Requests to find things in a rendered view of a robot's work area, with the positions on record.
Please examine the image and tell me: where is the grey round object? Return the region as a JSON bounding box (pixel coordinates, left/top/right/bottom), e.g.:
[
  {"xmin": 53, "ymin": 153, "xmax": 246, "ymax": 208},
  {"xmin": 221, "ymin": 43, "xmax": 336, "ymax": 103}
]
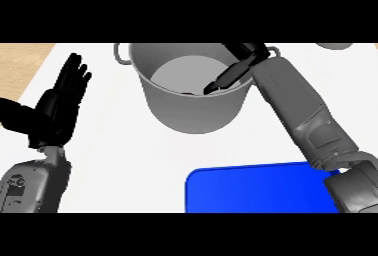
[{"xmin": 314, "ymin": 42, "xmax": 354, "ymax": 51}]

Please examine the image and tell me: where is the grey metal pot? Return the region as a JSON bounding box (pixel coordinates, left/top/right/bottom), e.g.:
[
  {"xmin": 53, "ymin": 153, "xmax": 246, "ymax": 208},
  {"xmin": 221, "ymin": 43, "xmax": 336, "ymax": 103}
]
[{"xmin": 112, "ymin": 42, "xmax": 281, "ymax": 135}]

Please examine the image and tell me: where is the blue tray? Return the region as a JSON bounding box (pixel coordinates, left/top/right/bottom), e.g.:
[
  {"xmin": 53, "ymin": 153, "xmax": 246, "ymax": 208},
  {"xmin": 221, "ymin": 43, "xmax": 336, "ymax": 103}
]
[{"xmin": 184, "ymin": 161, "xmax": 348, "ymax": 214}]

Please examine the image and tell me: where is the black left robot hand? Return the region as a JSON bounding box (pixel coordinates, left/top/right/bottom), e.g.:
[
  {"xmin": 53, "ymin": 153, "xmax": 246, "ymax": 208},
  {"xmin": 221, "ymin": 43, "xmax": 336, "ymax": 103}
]
[{"xmin": 0, "ymin": 52, "xmax": 92, "ymax": 150}]

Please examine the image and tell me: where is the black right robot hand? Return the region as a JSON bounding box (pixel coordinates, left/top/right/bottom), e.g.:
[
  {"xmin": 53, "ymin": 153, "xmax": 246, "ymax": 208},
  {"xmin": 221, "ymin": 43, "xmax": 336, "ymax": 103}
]
[{"xmin": 202, "ymin": 42, "xmax": 271, "ymax": 96}]

